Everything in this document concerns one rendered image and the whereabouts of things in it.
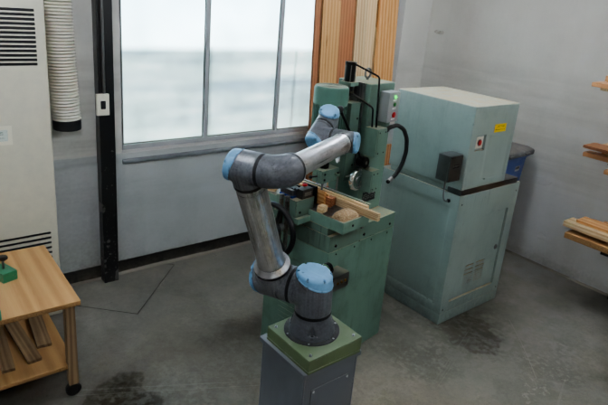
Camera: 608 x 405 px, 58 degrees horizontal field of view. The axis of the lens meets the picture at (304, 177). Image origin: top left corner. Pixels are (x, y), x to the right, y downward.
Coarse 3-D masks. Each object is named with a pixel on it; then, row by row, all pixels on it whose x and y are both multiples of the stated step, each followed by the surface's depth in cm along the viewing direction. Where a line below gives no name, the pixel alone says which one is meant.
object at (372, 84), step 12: (372, 84) 282; (384, 84) 289; (372, 96) 284; (360, 132) 291; (360, 144) 292; (384, 156) 308; (336, 180) 308; (348, 192) 304; (360, 192) 300; (372, 204) 313
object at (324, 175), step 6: (318, 168) 288; (330, 168) 289; (336, 168) 291; (312, 174) 288; (318, 174) 285; (324, 174) 284; (330, 174) 289; (312, 180) 289; (318, 180) 286; (324, 180) 285; (330, 180) 290
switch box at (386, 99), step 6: (384, 90) 289; (390, 90) 291; (396, 90) 293; (384, 96) 287; (390, 96) 285; (384, 102) 288; (390, 102) 287; (396, 102) 291; (384, 108) 289; (390, 108) 288; (396, 108) 293; (378, 114) 292; (384, 114) 289; (390, 114) 290; (396, 114) 294; (378, 120) 293; (384, 120) 290; (390, 120) 291; (396, 120) 296
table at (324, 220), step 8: (272, 192) 297; (272, 200) 296; (312, 208) 279; (328, 208) 281; (336, 208) 282; (304, 216) 276; (312, 216) 277; (320, 216) 274; (328, 216) 271; (360, 216) 274; (296, 224) 273; (320, 224) 275; (328, 224) 271; (336, 224) 267; (344, 224) 264; (352, 224) 270; (360, 224) 275; (344, 232) 266
